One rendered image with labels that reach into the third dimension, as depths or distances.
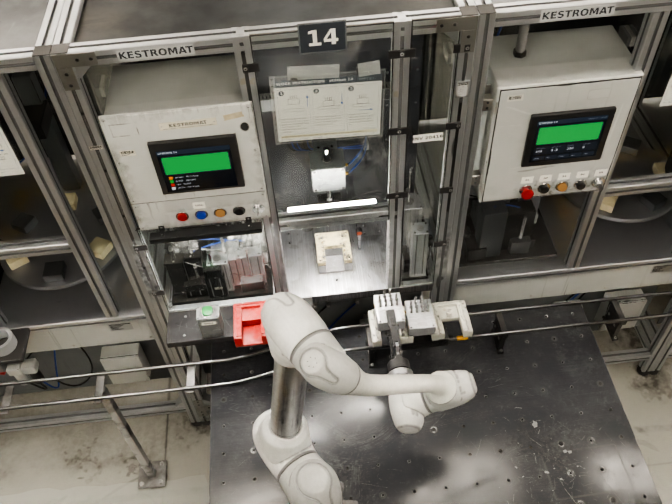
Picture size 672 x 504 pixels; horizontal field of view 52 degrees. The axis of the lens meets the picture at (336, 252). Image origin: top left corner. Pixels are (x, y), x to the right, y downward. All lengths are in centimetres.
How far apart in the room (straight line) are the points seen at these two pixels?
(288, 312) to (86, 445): 190
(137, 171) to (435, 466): 140
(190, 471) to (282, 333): 162
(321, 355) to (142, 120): 81
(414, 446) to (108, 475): 151
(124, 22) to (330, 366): 106
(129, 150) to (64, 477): 186
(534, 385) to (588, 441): 27
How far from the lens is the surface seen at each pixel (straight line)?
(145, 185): 218
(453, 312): 264
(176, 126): 201
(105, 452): 351
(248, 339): 253
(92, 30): 203
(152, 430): 349
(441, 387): 216
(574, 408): 273
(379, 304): 248
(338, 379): 178
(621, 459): 268
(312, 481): 222
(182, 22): 199
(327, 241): 270
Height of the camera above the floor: 301
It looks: 50 degrees down
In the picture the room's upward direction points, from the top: 4 degrees counter-clockwise
